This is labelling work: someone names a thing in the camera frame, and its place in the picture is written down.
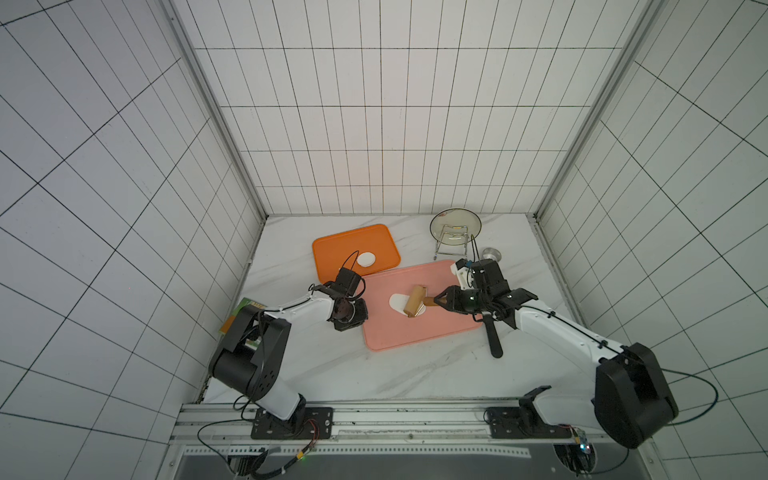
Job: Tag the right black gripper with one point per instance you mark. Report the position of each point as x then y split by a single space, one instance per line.
463 299

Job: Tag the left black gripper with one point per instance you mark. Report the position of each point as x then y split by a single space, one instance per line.
361 316

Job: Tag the wooden rolling pin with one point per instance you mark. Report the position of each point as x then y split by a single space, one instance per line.
417 301

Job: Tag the pink plastic tray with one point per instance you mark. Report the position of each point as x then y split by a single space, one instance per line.
385 329

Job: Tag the white dough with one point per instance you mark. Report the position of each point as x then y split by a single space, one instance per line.
366 259
398 303

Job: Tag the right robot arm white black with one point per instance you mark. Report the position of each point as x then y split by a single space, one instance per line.
621 389

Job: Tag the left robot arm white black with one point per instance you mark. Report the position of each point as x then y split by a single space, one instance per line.
249 357

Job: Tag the white dough on orange tray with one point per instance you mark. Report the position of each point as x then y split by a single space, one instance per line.
366 259

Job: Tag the orange plastic tray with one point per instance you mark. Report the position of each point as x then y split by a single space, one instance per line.
341 250

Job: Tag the green yellow packet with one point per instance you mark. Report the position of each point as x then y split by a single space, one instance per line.
245 302

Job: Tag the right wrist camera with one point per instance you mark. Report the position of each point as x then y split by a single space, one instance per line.
461 269

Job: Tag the metal wire lid rack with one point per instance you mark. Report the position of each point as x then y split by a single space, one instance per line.
451 240

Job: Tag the metal spatula black handle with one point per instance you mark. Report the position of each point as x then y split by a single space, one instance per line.
492 336

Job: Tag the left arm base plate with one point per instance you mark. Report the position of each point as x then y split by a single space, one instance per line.
308 423

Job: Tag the aluminium mounting rail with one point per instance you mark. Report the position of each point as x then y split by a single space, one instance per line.
361 427

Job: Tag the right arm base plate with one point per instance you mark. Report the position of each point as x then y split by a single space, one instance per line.
515 423

